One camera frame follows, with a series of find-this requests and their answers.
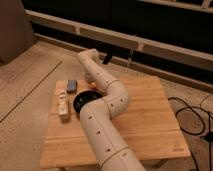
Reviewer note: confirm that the orange pepper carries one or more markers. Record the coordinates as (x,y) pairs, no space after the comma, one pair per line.
(92,85)

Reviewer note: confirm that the dark ceramic cup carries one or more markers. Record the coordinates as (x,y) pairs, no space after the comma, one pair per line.
(83,98)

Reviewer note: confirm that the dark blue rectangular block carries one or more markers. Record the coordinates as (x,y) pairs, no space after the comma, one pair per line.
(72,86)

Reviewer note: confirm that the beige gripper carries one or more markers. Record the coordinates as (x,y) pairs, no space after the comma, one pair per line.
(89,78)

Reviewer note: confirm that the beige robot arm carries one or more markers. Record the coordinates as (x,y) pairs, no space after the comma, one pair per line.
(103,113)

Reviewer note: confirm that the beige couch corner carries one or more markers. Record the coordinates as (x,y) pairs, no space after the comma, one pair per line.
(16,32)

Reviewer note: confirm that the white shelf rail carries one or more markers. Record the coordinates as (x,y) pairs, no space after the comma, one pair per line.
(166,51)

